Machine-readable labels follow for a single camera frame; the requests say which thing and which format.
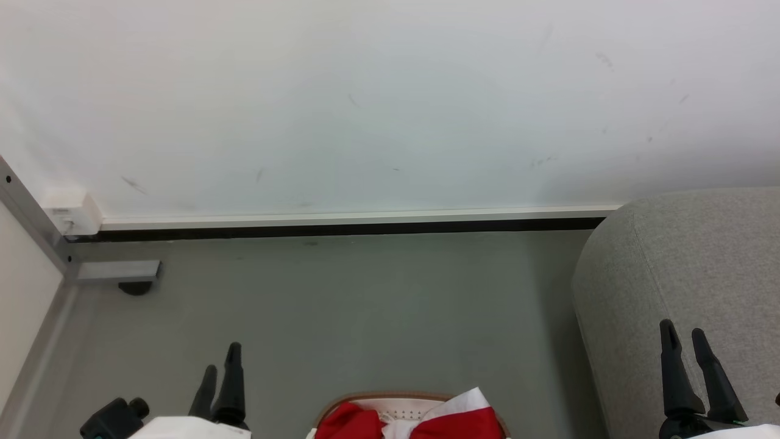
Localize red and white garment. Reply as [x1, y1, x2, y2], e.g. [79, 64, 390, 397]
[381, 387, 506, 439]

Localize white laundry basket tan rim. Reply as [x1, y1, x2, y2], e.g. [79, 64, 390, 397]
[313, 392, 511, 439]

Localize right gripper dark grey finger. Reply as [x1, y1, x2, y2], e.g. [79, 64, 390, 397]
[692, 328, 749, 423]
[660, 319, 706, 419]

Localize grey fabric sofa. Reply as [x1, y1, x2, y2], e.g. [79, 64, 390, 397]
[572, 188, 780, 439]

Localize white wall baseboard trim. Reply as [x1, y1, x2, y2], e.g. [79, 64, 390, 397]
[101, 205, 622, 240]

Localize red shorts white stripes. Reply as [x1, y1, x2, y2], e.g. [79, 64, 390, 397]
[314, 402, 386, 439]

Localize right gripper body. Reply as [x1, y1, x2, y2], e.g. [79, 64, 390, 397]
[658, 418, 780, 439]

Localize white wall junction box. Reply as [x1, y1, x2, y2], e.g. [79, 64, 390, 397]
[41, 189, 102, 237]

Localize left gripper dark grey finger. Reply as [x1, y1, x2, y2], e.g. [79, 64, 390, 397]
[212, 343, 247, 427]
[189, 365, 218, 421]

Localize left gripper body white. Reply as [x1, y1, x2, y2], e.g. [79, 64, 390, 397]
[128, 416, 252, 439]

